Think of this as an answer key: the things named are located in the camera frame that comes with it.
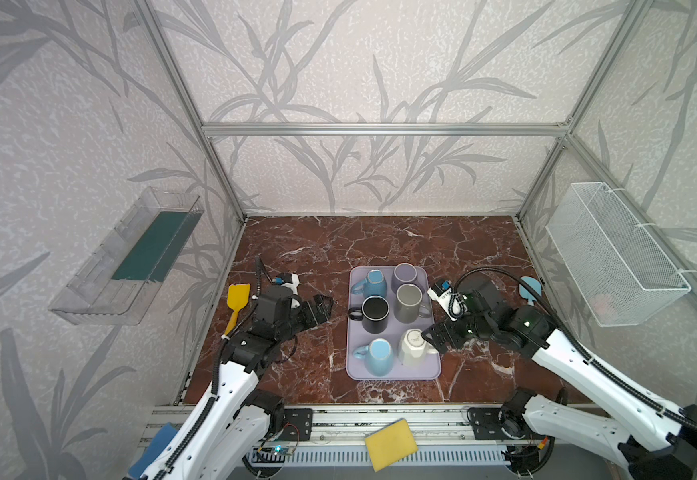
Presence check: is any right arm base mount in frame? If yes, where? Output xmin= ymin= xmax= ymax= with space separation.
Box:
xmin=467 ymin=407 xmax=545 ymax=444

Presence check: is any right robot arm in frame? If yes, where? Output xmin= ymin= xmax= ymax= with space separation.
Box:
xmin=423 ymin=283 xmax=697 ymax=479

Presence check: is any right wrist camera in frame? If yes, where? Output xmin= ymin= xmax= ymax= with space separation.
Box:
xmin=428 ymin=279 xmax=460 ymax=311

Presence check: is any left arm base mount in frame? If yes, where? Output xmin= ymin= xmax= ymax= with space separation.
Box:
xmin=268 ymin=408 xmax=314 ymax=442

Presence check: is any lavender mug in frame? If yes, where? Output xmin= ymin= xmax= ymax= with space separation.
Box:
xmin=391 ymin=263 xmax=423 ymax=293

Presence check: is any blue sponge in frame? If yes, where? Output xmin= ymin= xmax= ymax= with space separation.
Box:
xmin=128 ymin=424 xmax=178 ymax=479

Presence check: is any aluminium frame rail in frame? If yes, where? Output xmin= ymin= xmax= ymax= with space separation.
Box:
xmin=202 ymin=122 xmax=568 ymax=138

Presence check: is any white wire basket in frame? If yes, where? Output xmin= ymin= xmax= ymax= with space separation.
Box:
xmin=547 ymin=182 xmax=692 ymax=327

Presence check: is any light blue spatula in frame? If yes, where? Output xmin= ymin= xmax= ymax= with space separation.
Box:
xmin=519 ymin=276 xmax=543 ymax=305

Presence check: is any yellow spatula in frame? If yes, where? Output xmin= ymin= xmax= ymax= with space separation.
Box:
xmin=222 ymin=283 xmax=252 ymax=338

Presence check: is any yellow sponge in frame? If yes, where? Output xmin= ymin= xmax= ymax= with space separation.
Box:
xmin=365 ymin=419 xmax=419 ymax=472

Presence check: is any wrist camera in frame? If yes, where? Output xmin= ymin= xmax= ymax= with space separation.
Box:
xmin=274 ymin=273 xmax=300 ymax=294
xmin=428 ymin=279 xmax=460 ymax=311

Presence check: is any black mug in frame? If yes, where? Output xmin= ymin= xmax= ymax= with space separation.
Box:
xmin=348 ymin=296 xmax=390 ymax=334

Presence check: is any white faceted mug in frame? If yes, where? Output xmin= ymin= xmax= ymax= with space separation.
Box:
xmin=398 ymin=329 xmax=439 ymax=368

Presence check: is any light blue mug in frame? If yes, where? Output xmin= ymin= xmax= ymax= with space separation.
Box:
xmin=353 ymin=338 xmax=396 ymax=377

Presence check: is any green circuit board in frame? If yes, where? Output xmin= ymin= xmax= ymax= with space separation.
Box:
xmin=254 ymin=444 xmax=298 ymax=463

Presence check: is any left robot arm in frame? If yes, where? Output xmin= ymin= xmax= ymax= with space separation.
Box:
xmin=140 ymin=285 xmax=334 ymax=479

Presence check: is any blue dotted square mug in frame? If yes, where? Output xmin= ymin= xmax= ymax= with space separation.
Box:
xmin=351 ymin=269 xmax=388 ymax=298

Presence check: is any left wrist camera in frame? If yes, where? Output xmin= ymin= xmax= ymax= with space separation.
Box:
xmin=274 ymin=273 xmax=300 ymax=294

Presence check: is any clear plastic shelf bin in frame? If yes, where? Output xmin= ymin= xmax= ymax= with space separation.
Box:
xmin=48 ymin=187 xmax=204 ymax=326

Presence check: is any grey mug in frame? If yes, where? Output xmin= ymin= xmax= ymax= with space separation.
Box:
xmin=394 ymin=284 xmax=432 ymax=324

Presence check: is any lavender plastic tray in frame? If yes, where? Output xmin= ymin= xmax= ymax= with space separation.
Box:
xmin=346 ymin=264 xmax=442 ymax=380

